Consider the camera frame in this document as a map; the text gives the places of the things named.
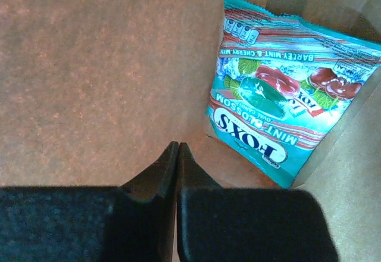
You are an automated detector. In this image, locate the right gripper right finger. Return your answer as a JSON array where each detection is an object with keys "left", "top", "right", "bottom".
[{"left": 177, "top": 143, "right": 339, "bottom": 261}]

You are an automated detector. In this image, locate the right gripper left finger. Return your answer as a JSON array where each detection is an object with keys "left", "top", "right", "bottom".
[{"left": 1, "top": 142, "right": 179, "bottom": 261}]

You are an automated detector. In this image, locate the red paper bag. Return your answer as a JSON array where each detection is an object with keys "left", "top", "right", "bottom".
[{"left": 1, "top": 0, "right": 380, "bottom": 261}]

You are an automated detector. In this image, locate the teal mint snack packet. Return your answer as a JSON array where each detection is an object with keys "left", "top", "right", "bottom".
[{"left": 207, "top": 0, "right": 380, "bottom": 188}]

